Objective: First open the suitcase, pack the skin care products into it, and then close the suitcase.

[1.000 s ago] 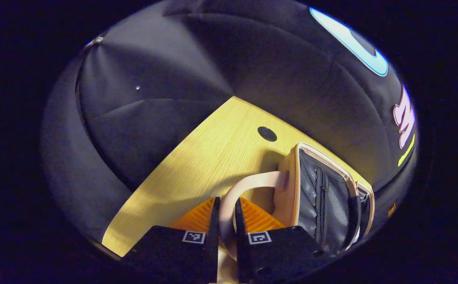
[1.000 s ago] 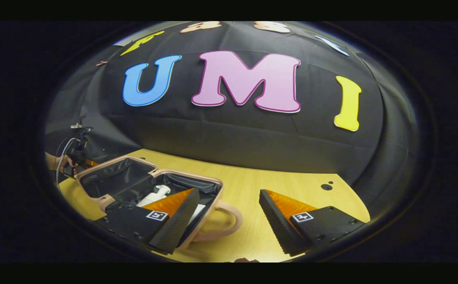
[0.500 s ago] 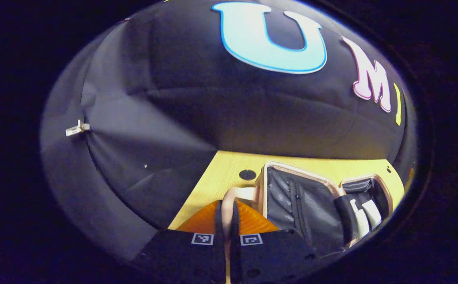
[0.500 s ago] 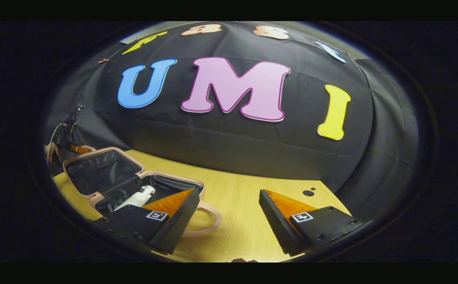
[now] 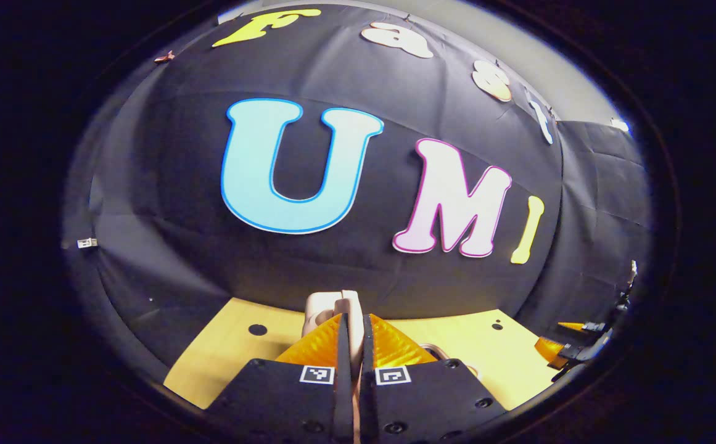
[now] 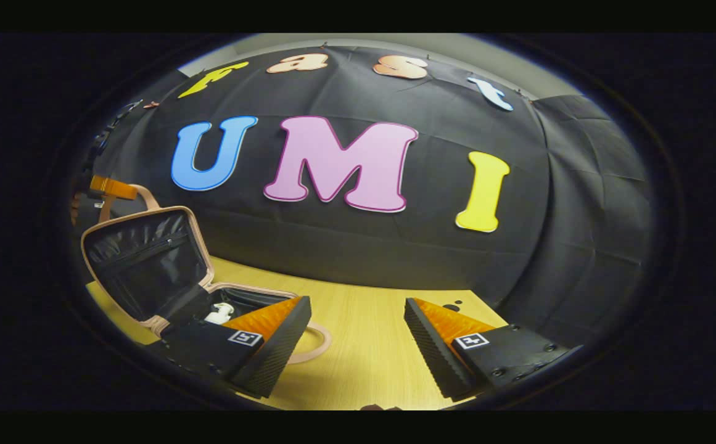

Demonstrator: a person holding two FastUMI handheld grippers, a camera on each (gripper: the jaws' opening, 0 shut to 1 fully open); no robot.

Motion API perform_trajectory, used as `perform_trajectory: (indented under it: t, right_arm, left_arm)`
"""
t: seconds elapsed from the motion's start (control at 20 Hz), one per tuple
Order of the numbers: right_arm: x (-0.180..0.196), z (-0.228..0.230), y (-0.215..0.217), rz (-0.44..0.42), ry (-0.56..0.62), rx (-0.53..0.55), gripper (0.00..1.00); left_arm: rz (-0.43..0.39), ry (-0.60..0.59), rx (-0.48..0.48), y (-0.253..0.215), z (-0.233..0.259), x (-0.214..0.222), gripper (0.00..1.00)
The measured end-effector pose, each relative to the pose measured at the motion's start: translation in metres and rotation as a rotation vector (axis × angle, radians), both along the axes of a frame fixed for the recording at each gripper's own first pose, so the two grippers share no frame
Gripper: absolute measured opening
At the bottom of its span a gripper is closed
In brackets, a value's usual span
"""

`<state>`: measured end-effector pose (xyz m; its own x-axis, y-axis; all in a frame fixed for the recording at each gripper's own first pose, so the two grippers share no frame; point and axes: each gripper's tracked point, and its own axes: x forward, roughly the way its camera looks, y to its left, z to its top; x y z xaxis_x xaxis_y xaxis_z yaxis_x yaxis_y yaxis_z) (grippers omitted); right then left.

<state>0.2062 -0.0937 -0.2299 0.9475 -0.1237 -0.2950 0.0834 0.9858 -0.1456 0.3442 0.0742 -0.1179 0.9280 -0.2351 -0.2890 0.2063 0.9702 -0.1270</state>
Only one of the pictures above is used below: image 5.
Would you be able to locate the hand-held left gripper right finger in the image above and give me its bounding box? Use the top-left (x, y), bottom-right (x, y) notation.
top-left (361, 313), bottom-right (508, 444)

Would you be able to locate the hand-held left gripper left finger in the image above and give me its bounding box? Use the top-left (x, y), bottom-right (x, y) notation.
top-left (205, 313), bottom-right (355, 444)

